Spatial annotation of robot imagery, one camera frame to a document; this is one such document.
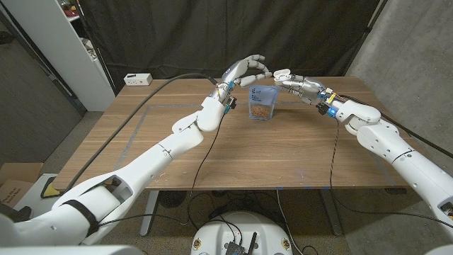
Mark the black backdrop stand pole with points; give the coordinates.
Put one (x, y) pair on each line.
(367, 35)
(105, 72)

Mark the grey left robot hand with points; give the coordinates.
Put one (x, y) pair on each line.
(235, 72)

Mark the black antenna module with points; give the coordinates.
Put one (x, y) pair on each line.
(237, 248)

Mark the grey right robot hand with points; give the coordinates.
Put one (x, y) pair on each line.
(309, 88)

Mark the brown cardboard box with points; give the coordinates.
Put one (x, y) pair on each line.
(16, 177)

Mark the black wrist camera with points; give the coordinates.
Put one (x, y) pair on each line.
(231, 102)
(322, 108)

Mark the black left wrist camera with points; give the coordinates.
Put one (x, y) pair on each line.
(231, 102)

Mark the red shelf item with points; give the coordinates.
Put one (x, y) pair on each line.
(70, 12)

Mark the black backdrop curtain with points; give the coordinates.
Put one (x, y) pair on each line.
(177, 35)

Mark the white airpods case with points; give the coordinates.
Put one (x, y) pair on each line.
(282, 73)

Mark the round black floor fan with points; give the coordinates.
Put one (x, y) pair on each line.
(172, 199)

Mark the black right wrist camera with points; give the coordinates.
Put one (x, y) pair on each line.
(322, 108)

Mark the white shelf cabinet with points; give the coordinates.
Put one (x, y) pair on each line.
(53, 42)

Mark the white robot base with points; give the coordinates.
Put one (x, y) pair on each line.
(212, 233)

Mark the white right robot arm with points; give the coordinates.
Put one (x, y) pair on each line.
(389, 148)

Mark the grey table leg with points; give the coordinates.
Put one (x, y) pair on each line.
(331, 212)

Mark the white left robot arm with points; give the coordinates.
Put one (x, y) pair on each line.
(148, 163)

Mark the white power strip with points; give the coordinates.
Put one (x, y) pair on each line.
(138, 79)

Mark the white table leg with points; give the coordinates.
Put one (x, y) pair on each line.
(148, 216)

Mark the blue almond food bag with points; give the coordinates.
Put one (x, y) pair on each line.
(263, 102)

